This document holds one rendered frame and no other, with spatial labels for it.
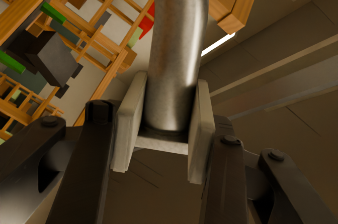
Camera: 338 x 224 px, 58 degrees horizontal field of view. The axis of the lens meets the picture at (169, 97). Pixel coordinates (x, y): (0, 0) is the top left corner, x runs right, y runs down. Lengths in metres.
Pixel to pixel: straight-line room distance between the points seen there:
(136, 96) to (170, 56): 0.03
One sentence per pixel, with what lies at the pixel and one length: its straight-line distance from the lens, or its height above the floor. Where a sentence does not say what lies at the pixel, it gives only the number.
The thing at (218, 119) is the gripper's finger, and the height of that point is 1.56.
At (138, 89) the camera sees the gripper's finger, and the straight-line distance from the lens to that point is 0.16.
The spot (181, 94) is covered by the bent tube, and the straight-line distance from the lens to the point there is 0.17.
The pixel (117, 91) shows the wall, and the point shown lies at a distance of 11.78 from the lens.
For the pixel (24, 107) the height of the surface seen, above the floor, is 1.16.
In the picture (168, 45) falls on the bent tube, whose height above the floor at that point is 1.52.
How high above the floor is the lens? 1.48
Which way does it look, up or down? 18 degrees up
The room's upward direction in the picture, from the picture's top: 126 degrees clockwise
